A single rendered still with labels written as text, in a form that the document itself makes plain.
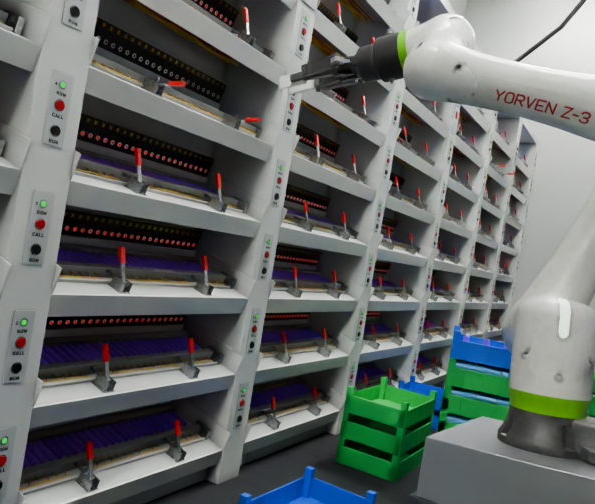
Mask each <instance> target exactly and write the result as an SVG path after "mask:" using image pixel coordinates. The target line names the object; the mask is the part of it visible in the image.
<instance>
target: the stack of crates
mask: <svg viewBox="0 0 595 504"><path fill-rule="evenodd" d="M387 382H388V378H387V377H381V382H380V384H378V385H375V386H371V387H368V388H365V389H361V390H358V391H355V388H356V387H354V386H348V388H347V394H346V399H345V405H344V412H343V417H342V423H341V429H340V435H339V441H338V447H337V453H336V458H335V462H338V463H341V464H344V465H347V466H349V467H352V468H355V469H358V470H360V471H363V472H366V473H369V474H372V475H374V476H377V477H380V478H383V479H385V480H388V481H391V482H396V481H397V480H399V479H400V478H402V477H403V476H404V475H406V474H407V473H409V472H410V471H412V470H413V469H414V468H416V467H417V466H419V465H420V464H421V463H422V457H423V451H424V445H425V439H426V437H427V436H430V433H431V427H432V420H433V414H434V409H435V403H436V397H437V391H435V390H430V395H429V396H426V395H422V394H418V393H415V392H411V391H408V390H404V389H400V388H397V387H393V386H389V385H387ZM351 414H354V415H351ZM425 418H426V419H425ZM347 439H348V440H347Z"/></svg>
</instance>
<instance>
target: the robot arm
mask: <svg viewBox="0 0 595 504"><path fill-rule="evenodd" d="M474 48H475V34H474V31H473V28H472V26H471V25H470V23H469V22H468V21H467V20H466V19H464V18H463V17H461V16H459V15H456V14H442V15H439V16H436V17H434V18H433V19H431V20H429V21H427V22H425V23H423V24H421V25H419V26H416V27H413V28H410V29H407V30H403V31H400V32H396V33H393V32H392V29H391V28H388V29H387V34H385V35H382V36H381V37H378V38H376V39H375V41H374V43H373V44H369V45H366V46H362V47H360V48H359V49H358V50H357V53H356V54H355V55H354V56H346V57H344V58H341V57H339V53H333V54H332V55H330V56H328V57H325V58H322V59H319V60H316V61H313V62H310V63H307V64H304V65H301V71H298V72H294V73H291V74H287V75H283V76H280V77H279V89H280V90H283V89H287V88H288V95H292V94H296V93H300V92H304V91H308V90H312V89H315V88H316V92H320V88H322V90H323V91H325V90H330V89H335V88H340V87H344V86H349V85H355V84H363V83H364V82H366V83H369V82H373V81H377V80H382V81H384V82H390V83H391V84H393V82H394V81H395V80H399V79H403V78H404V81H405V84H406V86H407V87H408V89H409V90H410V91H411V92H412V93H413V94H414V95H415V96H417V97H419V98H421V99H424V100H430V101H439V102H448V103H455V104H462V105H468V106H473V107H479V108H484V109H489V110H493V111H498V112H502V113H506V114H510V115H514V116H518V117H522V118H525V119H529V120H532V121H536V122H539V123H542V124H545V125H548V126H551V127H554V128H557V129H560V130H563V131H566V132H568V133H571V134H574V135H577V136H580V137H583V138H585V139H588V140H591V141H594V142H595V74H587V73H578V72H570V71H563V70H556V69H550V68H544V67H539V66H534V65H529V64H524V63H519V62H515V61H511V60H507V59H503V58H499V57H495V56H491V55H488V54H484V53H481V52H478V51H474ZM594 294H595V186H594V187H593V189H592V191H591V193H590V195H589V197H588V199H587V201H586V202H585V204H584V206H583V208H582V209H581V211H580V213H579V215H578V216H577V218H576V220H575V221H574V223H573V225H572V226H571V228H570V229H569V231H568V233H567V234H566V236H565V237H564V239H563V240H562V242H561V243H560V245H559V246H558V248H557V249H556V251H555V252H554V254H553V255H552V257H551V258H550V259H549V261H548V262H547V264H546V265H545V266H544V268H543V269H542V270H541V272H540V273H539V274H538V276H537V277H536V278H535V280H534V281H533V282H532V284H531V285H530V286H529V287H528V289H527V290H526V291H525V292H524V294H523V295H522V296H521V297H520V298H519V300H518V301H517V302H516V303H515V304H514V306H513V307H512V308H511V309H510V310H509V311H508V313H507V314H506V316H505V318H504V321H503V325H502V337H503V341H504V343H505V345H506V347H507V349H508V350H509V352H510V353H511V354H512V356H511V365H510V375H509V385H508V389H509V395H510V403H509V409H508V413H507V416H506V418H505V420H504V422H503V423H502V425H501V426H500V427H499V429H498V435H497V438H498V439H499V440H500V441H501V442H503V443H505V444H507V445H510V446H512V447H515V448H518V449H522V450H525V451H529V452H533V453H537V454H541V455H546V456H551V457H558V458H565V459H578V460H584V461H586V462H588V463H591V464H595V418H593V417H589V416H587V412H588V408H589V406H590V404H591V399H592V389H593V379H594V368H595V310H594V309H592V308H591V307H589V304H590V302H591V300H592V298H593V296H594Z"/></svg>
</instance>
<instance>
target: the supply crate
mask: <svg viewBox="0 0 595 504"><path fill-rule="evenodd" d="M460 330H461V326H458V325H455V326H454V332H453V338H452V344H451V350H450V358H455V359H460V360H465V361H470V362H475V363H480V364H485V365H490V366H495V367H500V368H505V369H509V370H510V365H511V356H512V354H511V353H510V352H509V350H508V349H503V347H504V342H500V341H495V340H490V339H489V340H490V346H488V345H483V342H484V339H485V338H479V337H474V336H469V335H467V336H469V337H470V339H469V342H467V341H463V336H465V335H464V334H461V331H460Z"/></svg>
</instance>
